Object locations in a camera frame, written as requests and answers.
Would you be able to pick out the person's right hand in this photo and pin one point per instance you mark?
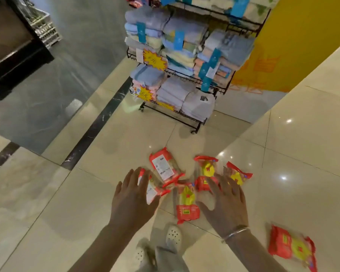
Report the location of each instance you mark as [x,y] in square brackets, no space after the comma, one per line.
[229,212]

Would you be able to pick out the person's left hand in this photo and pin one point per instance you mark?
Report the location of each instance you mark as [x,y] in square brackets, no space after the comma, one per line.
[130,203]

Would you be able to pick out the person's right thumb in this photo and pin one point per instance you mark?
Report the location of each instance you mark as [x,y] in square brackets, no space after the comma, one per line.
[205,208]

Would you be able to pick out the person's left middle finger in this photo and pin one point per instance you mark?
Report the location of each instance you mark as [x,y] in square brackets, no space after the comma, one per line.
[138,179]

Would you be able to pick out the person's left little finger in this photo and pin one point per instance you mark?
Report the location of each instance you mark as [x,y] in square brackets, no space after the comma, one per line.
[118,189]

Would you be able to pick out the person's left thumb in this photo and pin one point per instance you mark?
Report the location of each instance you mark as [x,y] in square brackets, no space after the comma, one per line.
[155,201]

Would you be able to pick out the person's right middle finger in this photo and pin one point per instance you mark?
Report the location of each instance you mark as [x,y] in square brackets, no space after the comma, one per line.
[226,182]

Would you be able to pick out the person's right little finger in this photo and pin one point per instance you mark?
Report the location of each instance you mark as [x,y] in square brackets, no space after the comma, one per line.
[242,201]

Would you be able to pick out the person's left forearm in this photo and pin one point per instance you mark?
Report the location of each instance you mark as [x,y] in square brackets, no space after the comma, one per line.
[102,249]

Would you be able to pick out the person's right forearm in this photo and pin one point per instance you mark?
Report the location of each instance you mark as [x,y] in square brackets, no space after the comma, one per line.
[252,254]

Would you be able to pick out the red snack packet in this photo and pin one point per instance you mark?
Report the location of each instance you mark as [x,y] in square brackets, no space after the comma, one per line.
[154,191]
[205,172]
[291,246]
[238,174]
[164,167]
[187,205]

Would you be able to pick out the person's right white clog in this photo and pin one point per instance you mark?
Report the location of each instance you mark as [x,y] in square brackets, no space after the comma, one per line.
[174,237]

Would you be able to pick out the person's white clog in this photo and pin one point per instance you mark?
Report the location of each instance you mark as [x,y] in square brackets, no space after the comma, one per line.
[174,237]
[139,255]

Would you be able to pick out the person's left white clog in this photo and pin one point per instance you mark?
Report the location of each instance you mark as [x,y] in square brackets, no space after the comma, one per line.
[139,255]

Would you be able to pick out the person's grey trousers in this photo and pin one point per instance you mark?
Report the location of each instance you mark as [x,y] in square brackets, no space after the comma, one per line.
[167,260]

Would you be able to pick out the yellow starburst price tag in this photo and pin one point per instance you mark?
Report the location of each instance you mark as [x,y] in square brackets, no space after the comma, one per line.
[145,94]
[165,105]
[154,60]

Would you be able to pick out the stacks of folded towels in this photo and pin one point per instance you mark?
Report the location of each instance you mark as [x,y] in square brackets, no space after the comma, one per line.
[175,90]

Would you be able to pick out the blue towel label tags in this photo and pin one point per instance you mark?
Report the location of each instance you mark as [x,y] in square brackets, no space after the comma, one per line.
[178,40]

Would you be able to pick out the yellow pillar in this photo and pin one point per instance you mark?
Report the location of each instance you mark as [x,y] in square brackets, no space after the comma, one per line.
[297,39]

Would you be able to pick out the white plastic crate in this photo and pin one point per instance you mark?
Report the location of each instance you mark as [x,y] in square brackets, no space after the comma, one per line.
[44,26]

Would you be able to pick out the black cabinet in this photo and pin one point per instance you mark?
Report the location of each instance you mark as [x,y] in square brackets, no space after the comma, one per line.
[8,45]

